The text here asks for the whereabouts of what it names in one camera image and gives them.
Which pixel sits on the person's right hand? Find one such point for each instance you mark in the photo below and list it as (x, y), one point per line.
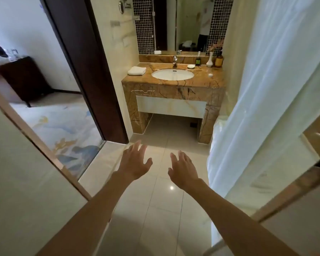
(184, 171)

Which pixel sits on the person's left hand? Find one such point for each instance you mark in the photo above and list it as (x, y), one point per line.
(133, 165)

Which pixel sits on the person's left thumb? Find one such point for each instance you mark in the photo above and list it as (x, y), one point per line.
(148, 163)

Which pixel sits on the person's right thumb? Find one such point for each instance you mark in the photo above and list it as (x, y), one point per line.
(171, 174)

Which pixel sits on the person's left forearm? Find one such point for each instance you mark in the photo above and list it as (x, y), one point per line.
(93, 213)

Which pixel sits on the person's right forearm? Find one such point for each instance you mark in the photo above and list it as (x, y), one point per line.
(234, 218)

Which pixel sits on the brown marble vanity counter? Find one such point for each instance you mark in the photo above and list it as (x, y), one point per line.
(173, 87)

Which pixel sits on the patterned blue and gold carpet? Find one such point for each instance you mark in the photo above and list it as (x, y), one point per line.
(64, 130)

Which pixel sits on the white oval sink basin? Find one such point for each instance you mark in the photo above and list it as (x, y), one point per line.
(172, 74)

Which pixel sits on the folded white towel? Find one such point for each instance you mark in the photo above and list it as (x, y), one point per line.
(136, 71)

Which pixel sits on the thin wooden stick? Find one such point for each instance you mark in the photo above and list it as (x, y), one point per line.
(194, 69)

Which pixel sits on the chrome faucet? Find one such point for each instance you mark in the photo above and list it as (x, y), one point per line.
(175, 61)

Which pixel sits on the white soap dish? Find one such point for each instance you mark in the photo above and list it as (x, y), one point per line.
(191, 66)

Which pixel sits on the dark green bottle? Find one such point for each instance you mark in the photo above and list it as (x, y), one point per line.
(198, 60)

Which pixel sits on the white slim vase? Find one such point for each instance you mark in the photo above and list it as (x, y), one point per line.
(209, 62)

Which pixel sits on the amber soap dispenser bottle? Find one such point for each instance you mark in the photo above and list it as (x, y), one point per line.
(219, 61)

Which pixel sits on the white shower curtain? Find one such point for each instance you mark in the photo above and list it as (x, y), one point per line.
(269, 90)

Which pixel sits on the dried flower sprig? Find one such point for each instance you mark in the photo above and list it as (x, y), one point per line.
(216, 45)

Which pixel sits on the dark wooden cabinet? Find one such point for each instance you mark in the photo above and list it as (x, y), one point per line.
(26, 77)

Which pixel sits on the round chrome magnifying mirror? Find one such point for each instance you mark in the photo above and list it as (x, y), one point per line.
(122, 7)

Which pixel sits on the clear drinking glass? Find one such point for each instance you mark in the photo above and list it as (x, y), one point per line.
(13, 54)

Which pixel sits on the dark brown door frame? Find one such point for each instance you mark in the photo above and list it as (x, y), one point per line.
(90, 63)

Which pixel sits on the glass panel with bronze frame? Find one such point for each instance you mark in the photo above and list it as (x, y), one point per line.
(24, 183)
(304, 210)

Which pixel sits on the wall mirror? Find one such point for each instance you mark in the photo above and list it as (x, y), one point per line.
(186, 23)

